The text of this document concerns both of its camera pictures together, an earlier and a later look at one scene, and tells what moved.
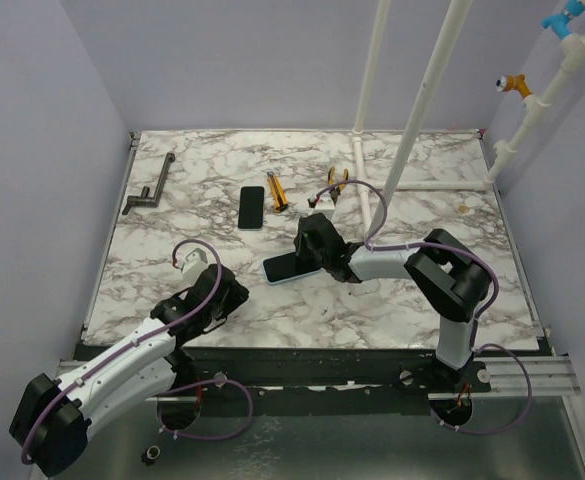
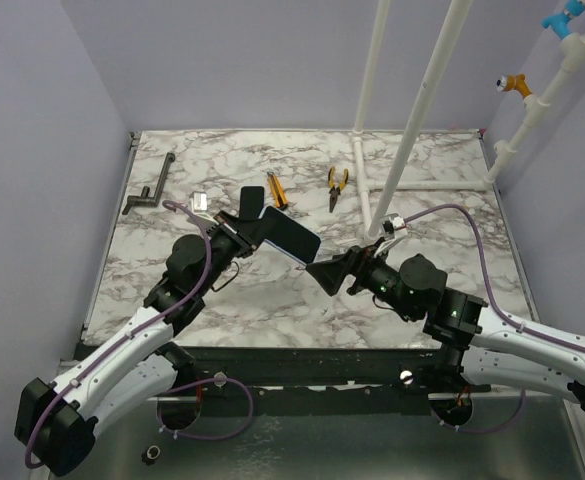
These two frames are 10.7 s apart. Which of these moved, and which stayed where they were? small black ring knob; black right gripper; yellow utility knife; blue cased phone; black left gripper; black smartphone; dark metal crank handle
Moved: black right gripper; blue cased phone; black left gripper
Stayed: black smartphone; yellow utility knife; dark metal crank handle; small black ring knob
